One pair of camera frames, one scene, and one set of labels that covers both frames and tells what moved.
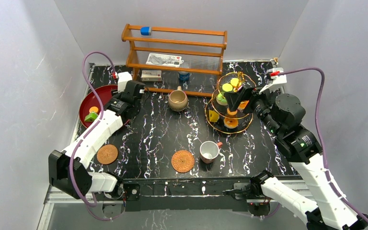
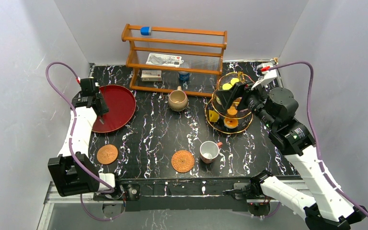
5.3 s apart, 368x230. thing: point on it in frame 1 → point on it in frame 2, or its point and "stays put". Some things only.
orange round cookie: (234, 81) stays put
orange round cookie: (232, 113) stays put
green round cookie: (227, 87) stays put
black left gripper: (132, 89) → (98, 105)
